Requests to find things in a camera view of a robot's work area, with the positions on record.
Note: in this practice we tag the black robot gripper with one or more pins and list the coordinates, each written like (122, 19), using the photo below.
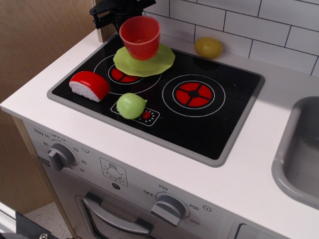
(136, 7)

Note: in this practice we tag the red plastic cup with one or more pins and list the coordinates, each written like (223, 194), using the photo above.
(141, 36)

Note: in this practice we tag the green plastic plate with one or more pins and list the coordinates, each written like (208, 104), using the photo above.
(161, 62)

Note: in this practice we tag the wooden side panel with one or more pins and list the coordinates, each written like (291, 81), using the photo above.
(104, 31)

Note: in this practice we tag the red white toy sushi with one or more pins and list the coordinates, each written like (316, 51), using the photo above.
(90, 85)

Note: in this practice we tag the green toy pear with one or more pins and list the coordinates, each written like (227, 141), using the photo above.
(130, 106)

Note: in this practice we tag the yellow toy lemon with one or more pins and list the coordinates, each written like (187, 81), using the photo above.
(208, 47)

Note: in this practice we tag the grey timer knob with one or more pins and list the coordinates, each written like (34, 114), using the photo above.
(60, 156)

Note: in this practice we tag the grey temperature knob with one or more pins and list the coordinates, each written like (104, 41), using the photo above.
(169, 209)

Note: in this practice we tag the grey toy sink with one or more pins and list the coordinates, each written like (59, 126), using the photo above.
(295, 167)

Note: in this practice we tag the grey oven door handle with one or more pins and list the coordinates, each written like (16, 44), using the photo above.
(139, 227)

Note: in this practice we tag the black metal base plate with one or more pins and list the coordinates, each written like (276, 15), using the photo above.
(30, 229)

